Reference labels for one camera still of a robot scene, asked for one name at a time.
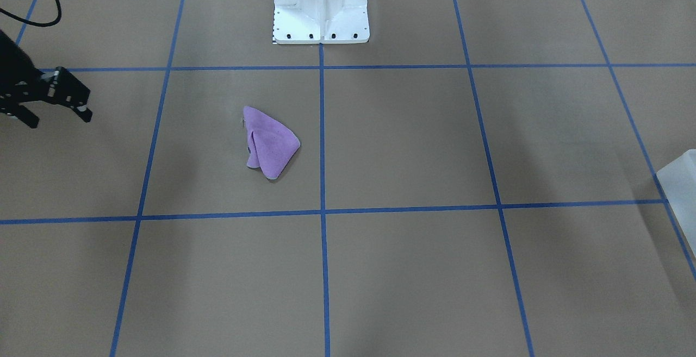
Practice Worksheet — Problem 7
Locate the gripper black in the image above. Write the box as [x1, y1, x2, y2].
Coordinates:
[1, 30, 93, 129]

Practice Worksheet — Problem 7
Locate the clear plastic storage box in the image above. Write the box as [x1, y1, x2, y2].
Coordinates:
[657, 149, 695, 253]

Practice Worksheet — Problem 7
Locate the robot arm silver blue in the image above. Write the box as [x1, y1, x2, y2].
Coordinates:
[1, 0, 93, 129]

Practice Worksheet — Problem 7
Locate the purple cloth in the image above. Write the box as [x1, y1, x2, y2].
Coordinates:
[242, 106, 301, 180]

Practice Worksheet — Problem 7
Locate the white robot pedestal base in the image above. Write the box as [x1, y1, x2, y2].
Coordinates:
[272, 0, 370, 45]

